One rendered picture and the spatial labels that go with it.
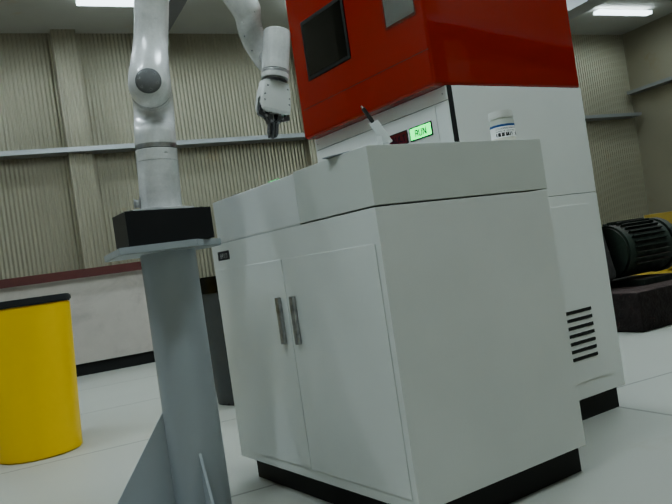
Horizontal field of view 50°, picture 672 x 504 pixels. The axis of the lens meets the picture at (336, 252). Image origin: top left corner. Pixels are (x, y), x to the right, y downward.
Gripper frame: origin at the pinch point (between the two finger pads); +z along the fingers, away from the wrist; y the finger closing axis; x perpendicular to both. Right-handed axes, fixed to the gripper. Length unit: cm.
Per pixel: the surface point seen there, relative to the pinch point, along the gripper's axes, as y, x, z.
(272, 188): 0.7, 2.6, 18.1
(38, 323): 30, -164, 57
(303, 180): 0.6, 20.1, 18.8
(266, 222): -1.2, -4.0, 27.1
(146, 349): -129, -483, 73
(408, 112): -55, -5, -18
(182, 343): 21, -10, 64
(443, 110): -56, 13, -15
